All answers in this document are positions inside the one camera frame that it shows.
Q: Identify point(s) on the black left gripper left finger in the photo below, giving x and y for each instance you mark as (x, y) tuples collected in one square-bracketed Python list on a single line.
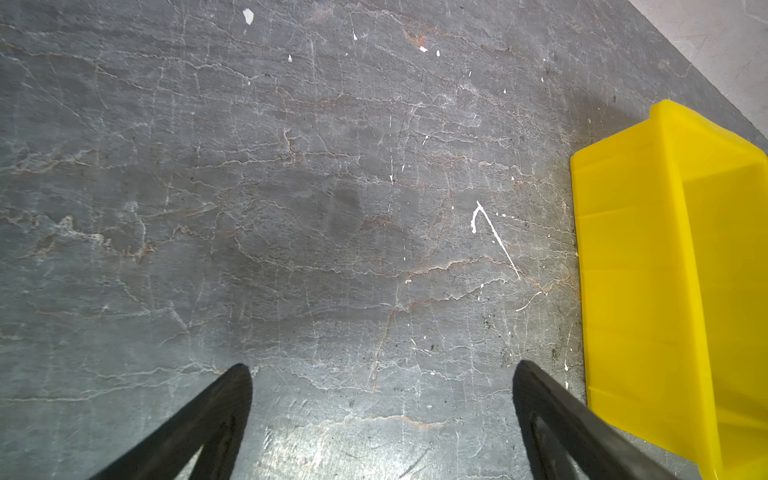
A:
[(210, 427)]

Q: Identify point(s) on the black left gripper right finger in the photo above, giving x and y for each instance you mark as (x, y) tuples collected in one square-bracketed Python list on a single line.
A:
[(559, 433)]

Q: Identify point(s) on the yellow plastic bin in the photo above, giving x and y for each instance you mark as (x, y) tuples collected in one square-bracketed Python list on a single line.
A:
[(671, 223)]

